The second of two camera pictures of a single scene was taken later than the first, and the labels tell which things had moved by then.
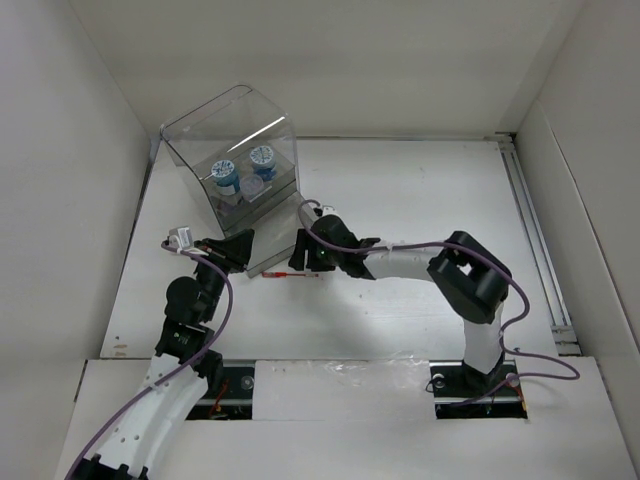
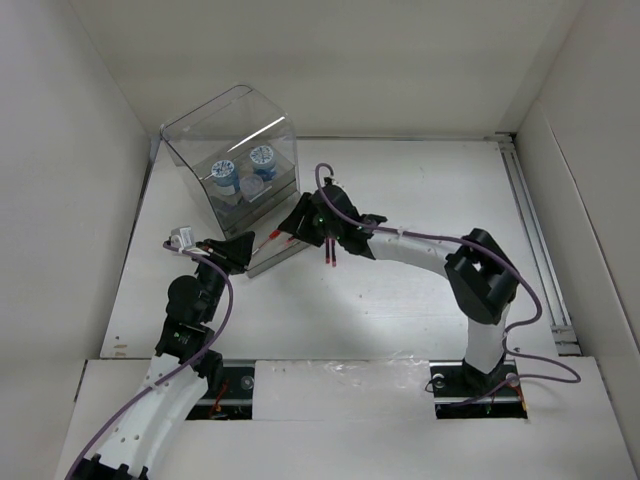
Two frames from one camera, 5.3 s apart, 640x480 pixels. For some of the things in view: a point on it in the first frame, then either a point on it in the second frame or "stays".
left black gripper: x=231 y=252 stays
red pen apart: x=276 y=274 → x=273 y=235
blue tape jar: x=226 y=177 stays
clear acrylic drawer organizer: x=240 y=155 stays
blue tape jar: x=263 y=162 stays
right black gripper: x=297 y=260 → x=293 y=221
